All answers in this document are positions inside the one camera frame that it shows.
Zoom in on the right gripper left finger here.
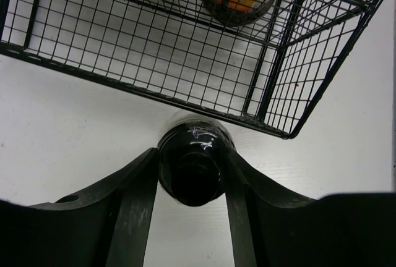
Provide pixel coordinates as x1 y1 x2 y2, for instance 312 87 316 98
1 148 158 266

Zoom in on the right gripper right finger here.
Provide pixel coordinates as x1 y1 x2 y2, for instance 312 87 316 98
223 150 395 266

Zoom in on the black-cap spice jar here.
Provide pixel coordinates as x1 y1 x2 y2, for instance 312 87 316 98
157 114 236 207

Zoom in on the black wire basket rack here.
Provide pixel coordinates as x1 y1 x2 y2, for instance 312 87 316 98
1 0 384 139

